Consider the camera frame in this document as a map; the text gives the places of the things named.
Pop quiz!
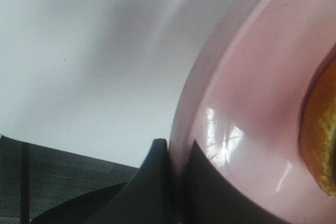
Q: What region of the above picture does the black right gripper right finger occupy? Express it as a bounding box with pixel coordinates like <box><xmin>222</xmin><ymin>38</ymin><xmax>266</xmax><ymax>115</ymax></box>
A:
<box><xmin>183</xmin><ymin>140</ymin><xmax>336</xmax><ymax>224</ymax></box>

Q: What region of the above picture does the burger with lettuce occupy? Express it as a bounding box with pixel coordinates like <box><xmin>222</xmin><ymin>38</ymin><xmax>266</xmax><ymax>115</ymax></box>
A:
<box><xmin>300</xmin><ymin>60</ymin><xmax>335</xmax><ymax>196</ymax></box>

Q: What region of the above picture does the pink round plate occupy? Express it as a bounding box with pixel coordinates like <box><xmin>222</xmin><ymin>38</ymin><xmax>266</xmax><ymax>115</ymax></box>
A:
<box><xmin>169</xmin><ymin>0</ymin><xmax>335</xmax><ymax>223</ymax></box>

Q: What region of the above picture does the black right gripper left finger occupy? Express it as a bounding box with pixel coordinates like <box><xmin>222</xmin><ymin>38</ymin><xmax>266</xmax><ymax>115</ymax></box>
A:
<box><xmin>32</xmin><ymin>139</ymin><xmax>168</xmax><ymax>223</ymax></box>

